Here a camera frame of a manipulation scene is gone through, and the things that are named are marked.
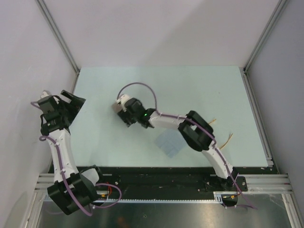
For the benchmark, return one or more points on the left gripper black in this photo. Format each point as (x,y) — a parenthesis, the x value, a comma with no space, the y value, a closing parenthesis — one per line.
(75,105)

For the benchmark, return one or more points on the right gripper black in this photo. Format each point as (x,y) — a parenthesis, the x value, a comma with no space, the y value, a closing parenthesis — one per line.
(124,115)

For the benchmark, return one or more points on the light blue cleaning cloth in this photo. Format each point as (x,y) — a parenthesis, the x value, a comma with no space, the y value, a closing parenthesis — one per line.
(170,142)

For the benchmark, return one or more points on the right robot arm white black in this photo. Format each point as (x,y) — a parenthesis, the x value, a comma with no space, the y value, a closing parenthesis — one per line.
(197,133)

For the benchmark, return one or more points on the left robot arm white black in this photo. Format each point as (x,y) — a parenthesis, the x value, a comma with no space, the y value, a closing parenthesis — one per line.
(62,152)

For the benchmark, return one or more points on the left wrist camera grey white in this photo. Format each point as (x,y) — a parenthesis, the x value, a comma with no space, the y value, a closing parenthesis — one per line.
(45,93)

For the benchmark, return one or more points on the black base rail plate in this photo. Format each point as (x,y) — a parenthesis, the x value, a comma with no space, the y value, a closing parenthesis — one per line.
(135,183)

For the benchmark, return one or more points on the left aluminium frame post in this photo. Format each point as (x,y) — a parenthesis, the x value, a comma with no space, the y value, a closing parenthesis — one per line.
(57,34)

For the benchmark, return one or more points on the aluminium frame post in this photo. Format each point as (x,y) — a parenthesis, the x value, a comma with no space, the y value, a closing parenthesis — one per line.
(57,34)
(273,20)

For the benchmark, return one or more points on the white slotted cable duct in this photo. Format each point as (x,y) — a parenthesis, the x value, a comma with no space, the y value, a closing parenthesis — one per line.
(215,199)

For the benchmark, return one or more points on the right aluminium side rail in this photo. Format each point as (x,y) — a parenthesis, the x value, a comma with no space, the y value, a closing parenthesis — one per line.
(258,119)

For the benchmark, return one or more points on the aluminium frame crossbar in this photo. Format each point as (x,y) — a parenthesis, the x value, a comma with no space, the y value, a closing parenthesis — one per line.
(257,184)

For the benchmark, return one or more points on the right aluminium frame post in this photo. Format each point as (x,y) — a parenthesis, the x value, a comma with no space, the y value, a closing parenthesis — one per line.
(273,20)

